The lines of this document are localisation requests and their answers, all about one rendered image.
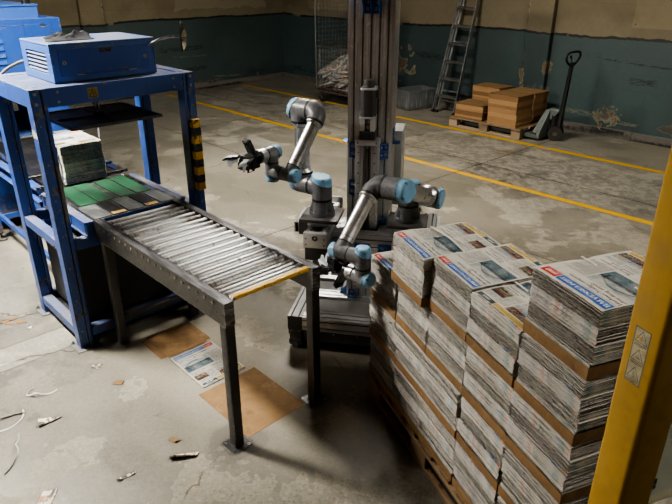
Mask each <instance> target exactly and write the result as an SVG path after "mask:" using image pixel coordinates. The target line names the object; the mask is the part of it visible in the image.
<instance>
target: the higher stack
mask: <svg viewBox="0 0 672 504"><path fill-rule="evenodd" d="M582 259H584V260H582ZM644 261H645V257H644V256H642V255H640V254H637V253H635V252H633V251H621V252H614V253H609V254H603V255H598V256H593V257H590V258H585V257H584V256H580V260H569V261H563V262H556V263H551V264H546V265H541V266H537V267H534V269H533V272H532V274H533V276H532V279H531V285H532V286H531V290H530V292H531V293H530V295H531V296H530V298H529V299H530V300H529V305H528V315H527V316H526V317H525V318H526V320H527V321H529V322H530V323H531V324H532V325H534V326H535V327H536V328H537V329H539V330H540V331H541V332H542V333H544V334H545V335H546V336H548V337H549V338H550V339H551V340H553V341H554V342H555V343H556V344H558V345H559V346H560V347H561V348H563V349H564V350H565V351H567V352H568V353H569V354H571V355H572V356H573V357H574V358H576V359H577V360H578V361H580V362H581V363H582V364H584V365H585V366H586V367H588V371H589V368H592V367H595V366H599V365H603V364H607V363H611V362H615V361H620V360H621V359H622V355H623V350H624V346H625V342H626V337H627V333H628V329H629V325H630V320H631V316H632V312H633V308H634V303H635V299H636V295H637V290H638V286H639V282H640V278H641V273H642V269H643V265H644ZM522 337H523V339H521V341H522V343H521V344H520V346H521V348H519V350H520V351H519V359H518V360H517V362H518V363H519V366H520V367H519V369H518V376H517V382H518V383H520V384H521V385H522V386H523V387H524V388H525V389H526V390H527V391H528V392H529V393H530V394H531V395H532V396H533V397H534V398H535V399H536V400H537V401H538V402H539V403H540V404H541V405H542V406H543V407H544V408H545V409H547V410H548V411H549V412H550V413H551V414H552V415H553V416H554V417H555V418H556V419H557V420H558V421H559V422H560V423H561V424H562V425H564V426H565V427H566V428H567V429H568V430H569V431H570V432H571V433H572V434H573V435H577V434H580V433H583V432H587V431H590V430H594V429H597V428H601V427H604V426H606V423H607V419H608V414H609V410H610V406H611V401H612V397H613V393H614V389H615V384H616V380H617V376H618V373H615V374H611V375H607V376H604V377H600V378H596V379H592V380H588V381H585V380H584V379H583V378H582V377H580V376H579V375H578V374H577V373H575V372H574V371H573V370H572V369H570V368H569V367H568V366H567V365H565V364H564V363H563V362H562V361H560V360H559V359H558V358H557V357H556V356H554V355H553V354H552V353H551V352H549V351H548V350H547V349H546V348H544V347H543V346H542V345H541V344H539V343H538V342H537V341H536V340H534V339H533V338H532V337H531V336H529V335H528V334H527V333H526V332H525V333H523V334H522ZM511 404H512V405H513V406H512V407H511V410H512V411H511V413H512V414H511V417H510V419H508V420H509V422H508V425H507V431H506V432H507V436H508V437H509V438H510V440H511V441H512V442H513V443H514V444H515V445H516V446H517V447H518V448H519V449H520V450H521V451H522V452H523V453H524V454H525V455H526V456H527V458H528V459H529V460H530V461H531V462H532V463H533V464H534V465H535V466H536V467H537V468H538V469H539V471H540V472H541V473H542V474H543V475H544V476H545V477H546V478H547V479H548V480H549V482H550V483H551V484H552V485H553V486H554V487H555V488H556V489H557V490H558V492H559V493H560V494H561V498H562V495H563V494H566V493H569V492H571V491H574V490H577V489H580V488H582V487H585V486H588V485H591V484H592V483H593V478H594V474H595V470H596V466H597V461H598V457H599V453H600V448H601V444H602V440H603V437H602V438H598V439H595V440H592V441H588V442H585V443H582V444H579V445H575V446H571V445H570V444H569V443H568V442H567V441H566V440H565V439H564V438H563V437H562V436H560V435H559V434H558V433H557V432H556V431H555V430H554V429H553V428H552V427H551V426H550V425H549V424H548V423H547V422H546V421H545V420H544V419H543V418H542V417H541V416H540V415H539V414H538V413H537V412H536V411H535V410H534V409H533V408H532V407H531V406H530V405H529V404H528V403H526V402H525V401H524V400H523V399H522V398H521V397H520V396H519V395H518V394H517V393H516V392H513V395H512V403H511ZM505 449H506V450H505V451H504V452H505V454H504V455H503V456H504V458H503V460H502V463H503V464H502V468H501V471H502V472H503V474H502V478H501V479H502V481H501V482H500V486H501V487H502V488H503V490H504V491H505V492H506V493H507V495H508V496H509V497H510V499H511V500H512V501H513V502H514V504H558V503H557V501H556V500H555V499H554V498H553V497H552V496H551V495H550V494H549V493H548V491H547V490H546V489H545V488H544V487H543V486H542V485H541V484H540V483H539V482H538V480H537V479H536V478H535V477H534V476H533V475H532V474H531V473H530V472H529V470H528V469H527V468H526V467H525V466H524V465H523V464H522V463H521V462H520V460H519V459H518V458H517V457H516V456H515V455H514V454H513V453H512V452H511V451H510V449H509V448H508V447H507V446H505Z"/></svg>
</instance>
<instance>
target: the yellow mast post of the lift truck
mask: <svg viewBox="0 0 672 504"><path fill-rule="evenodd" d="M671 422H672V145H671V150H670V154H669V158H668V162H667V167H666V171H665V175H664V179H663V184H662V188H661V192H660V197H659V201H658V205H657V209H656V214H655V218H654V222H653V226H652V231H651V235H650V239H649V244H648V248H647V252H646V256H645V261H644V265H643V269H642V273H641V278H640V282H639V286H638V290H637V295H636V299H635V303H634V308H633V312H632V316H631V320H630V325H629V329H628V333H627V337H626V342H625V346H624V350H623V355H622V359H621V363H620V367H619V372H618V376H617V380H616V384H615V389H614V393H613V397H612V401H611V406H610V410H609V414H608V419H607V423H606V427H605V431H604V436H603V440H602V444H601V448H600V453H599V457H598V461H597V466H596V470H595V474H594V478H593V483H592V487H591V491H590V495H589V500H588V504H648V502H649V498H650V495H651V491H652V488H653V484H654V481H655V478H656V474H657V471H658V467H659V464H660V460H661V457H662V453H663V450H664V447H665V443H666V440H667V436H668V433H669V429H670V426H671Z"/></svg>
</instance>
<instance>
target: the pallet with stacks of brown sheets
mask: <svg viewBox="0 0 672 504"><path fill-rule="evenodd" d="M472 94H473V97H472V99H466V100H462V101H457V102H455V103H456V108H455V115H452V116H449V126H454V127H458V128H463V129H468V130H473V131H478V132H483V133H487V134H492V135H497V136H502V137H507V138H512V139H517V140H521V139H523V134H524V132H525V131H528V130H529V131H533V130H534V128H535V126H536V125H537V123H538V121H539V120H540V118H541V117H542V115H543V113H544V112H545V110H546V109H547V99H548V96H549V91H548V90H541V89H534V88H527V87H517V88H514V86H511V85H504V84H497V83H490V82H485V83H480V84H475V85H473V93H472ZM461 120H462V122H466V121H469V122H475V123H479V128H474V127H469V126H464V125H460V123H461ZM491 126H495V127H500V128H505V129H511V135H509V134H504V133H499V132H494V131H490V130H491Z"/></svg>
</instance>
